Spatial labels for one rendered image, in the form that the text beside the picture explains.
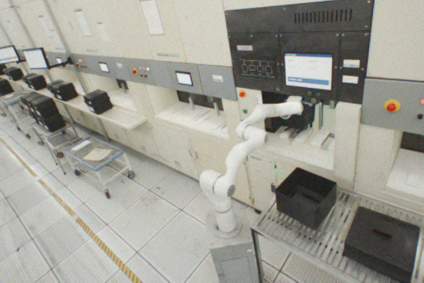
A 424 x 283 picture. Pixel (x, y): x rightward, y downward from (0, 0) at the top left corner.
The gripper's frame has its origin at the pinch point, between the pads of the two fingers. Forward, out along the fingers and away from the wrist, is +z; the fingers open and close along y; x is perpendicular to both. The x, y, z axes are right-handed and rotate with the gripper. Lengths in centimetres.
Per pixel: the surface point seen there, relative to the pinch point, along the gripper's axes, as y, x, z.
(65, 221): -233, -120, -138
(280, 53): 2, 47, -37
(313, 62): 23, 43, -40
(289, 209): 20, -37, -83
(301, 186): 19, -43, -55
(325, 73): 30, 36, -40
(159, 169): -189, -121, -22
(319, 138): 19.9, -30.7, -11.8
